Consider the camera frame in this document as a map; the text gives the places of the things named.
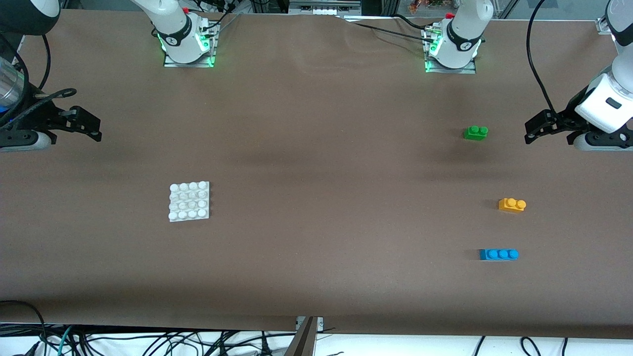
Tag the yellow two-stud block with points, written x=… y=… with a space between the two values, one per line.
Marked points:
x=509 y=205

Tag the aluminium corner profile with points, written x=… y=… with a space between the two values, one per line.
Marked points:
x=602 y=25

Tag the brown table cover sheet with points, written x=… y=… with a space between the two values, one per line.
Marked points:
x=316 y=123

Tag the green two-stud block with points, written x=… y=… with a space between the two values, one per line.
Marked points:
x=474 y=133

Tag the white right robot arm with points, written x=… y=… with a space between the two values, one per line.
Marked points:
x=173 y=29

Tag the blue three-stud block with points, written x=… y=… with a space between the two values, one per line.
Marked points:
x=497 y=254

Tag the metal table edge bracket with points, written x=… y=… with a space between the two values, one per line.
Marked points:
x=320 y=323

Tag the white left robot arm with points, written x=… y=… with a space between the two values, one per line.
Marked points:
x=462 y=49

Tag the dark slanted beam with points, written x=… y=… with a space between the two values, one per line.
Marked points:
x=302 y=343

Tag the white studded base plate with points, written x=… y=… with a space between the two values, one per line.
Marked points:
x=190 y=202

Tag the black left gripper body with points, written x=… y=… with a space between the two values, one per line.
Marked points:
x=568 y=114

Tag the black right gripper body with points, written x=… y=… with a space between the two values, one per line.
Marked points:
x=30 y=114

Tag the white power strip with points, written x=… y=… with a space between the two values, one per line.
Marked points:
x=321 y=11

